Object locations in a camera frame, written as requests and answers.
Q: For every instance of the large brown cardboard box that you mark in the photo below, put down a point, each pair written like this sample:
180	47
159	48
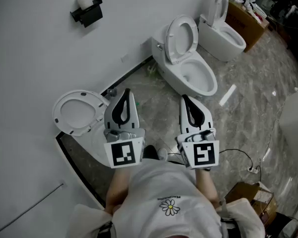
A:
243	26

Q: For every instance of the white toilet with oval lid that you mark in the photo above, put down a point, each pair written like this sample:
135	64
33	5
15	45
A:
201	76

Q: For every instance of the white toilet with boxy tank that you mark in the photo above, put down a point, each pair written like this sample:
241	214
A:
228	46

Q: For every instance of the person's white flower-print shirt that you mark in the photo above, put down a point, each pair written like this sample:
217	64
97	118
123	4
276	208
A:
164	187

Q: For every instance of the person's right forearm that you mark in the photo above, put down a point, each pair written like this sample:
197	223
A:
206	185

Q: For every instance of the pale green plastic tubing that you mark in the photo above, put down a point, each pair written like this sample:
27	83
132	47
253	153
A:
152	71

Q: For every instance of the person's left forearm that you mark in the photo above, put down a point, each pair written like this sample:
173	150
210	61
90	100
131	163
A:
116	187

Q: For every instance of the black wall paper holder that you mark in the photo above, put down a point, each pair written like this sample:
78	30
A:
92	15

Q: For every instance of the white flat strip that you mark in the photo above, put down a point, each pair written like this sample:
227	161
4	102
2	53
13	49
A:
227	95

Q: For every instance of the white power strip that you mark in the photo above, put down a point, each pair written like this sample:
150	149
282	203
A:
254	170

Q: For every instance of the person's grey shoe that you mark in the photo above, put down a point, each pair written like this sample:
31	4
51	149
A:
163	154

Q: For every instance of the small open cardboard box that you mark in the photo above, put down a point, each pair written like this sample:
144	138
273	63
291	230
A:
250	195

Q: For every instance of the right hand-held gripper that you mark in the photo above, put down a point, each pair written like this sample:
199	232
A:
203	155

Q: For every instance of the white toilet with round lid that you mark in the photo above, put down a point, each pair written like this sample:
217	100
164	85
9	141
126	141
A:
77	113

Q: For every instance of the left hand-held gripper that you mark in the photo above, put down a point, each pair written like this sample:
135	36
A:
124	155

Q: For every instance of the person's dark shoe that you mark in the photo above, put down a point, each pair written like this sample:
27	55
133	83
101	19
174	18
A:
150	152

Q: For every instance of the heap of assorted items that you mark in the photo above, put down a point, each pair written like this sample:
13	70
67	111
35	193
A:
245	4

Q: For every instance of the white toilet paper roll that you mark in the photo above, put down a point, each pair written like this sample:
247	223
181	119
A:
84	0

